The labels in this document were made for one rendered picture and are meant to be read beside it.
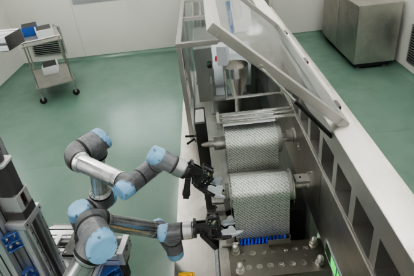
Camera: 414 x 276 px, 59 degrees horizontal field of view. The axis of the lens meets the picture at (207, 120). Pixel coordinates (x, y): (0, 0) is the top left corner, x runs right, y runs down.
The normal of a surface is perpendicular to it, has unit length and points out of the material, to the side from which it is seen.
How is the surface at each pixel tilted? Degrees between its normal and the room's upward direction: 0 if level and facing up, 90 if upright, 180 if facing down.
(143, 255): 0
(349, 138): 0
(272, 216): 90
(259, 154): 92
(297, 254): 0
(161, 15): 90
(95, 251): 85
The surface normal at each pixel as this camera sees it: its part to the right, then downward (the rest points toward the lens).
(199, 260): -0.11, -0.86
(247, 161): 0.04, 0.54
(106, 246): 0.62, 0.26
